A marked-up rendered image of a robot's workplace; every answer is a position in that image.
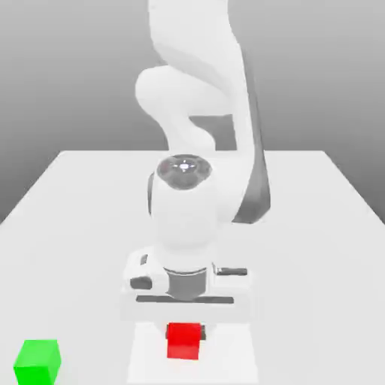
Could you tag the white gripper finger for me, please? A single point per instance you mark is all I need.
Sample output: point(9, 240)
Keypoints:
point(162, 328)
point(204, 332)

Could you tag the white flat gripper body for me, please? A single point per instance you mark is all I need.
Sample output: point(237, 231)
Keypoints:
point(183, 311)

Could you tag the small red cube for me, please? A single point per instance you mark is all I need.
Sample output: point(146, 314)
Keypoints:
point(183, 343)

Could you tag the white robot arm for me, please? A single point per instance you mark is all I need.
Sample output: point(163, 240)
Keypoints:
point(186, 210)

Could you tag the small green cube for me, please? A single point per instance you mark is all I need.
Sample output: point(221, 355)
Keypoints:
point(36, 362)

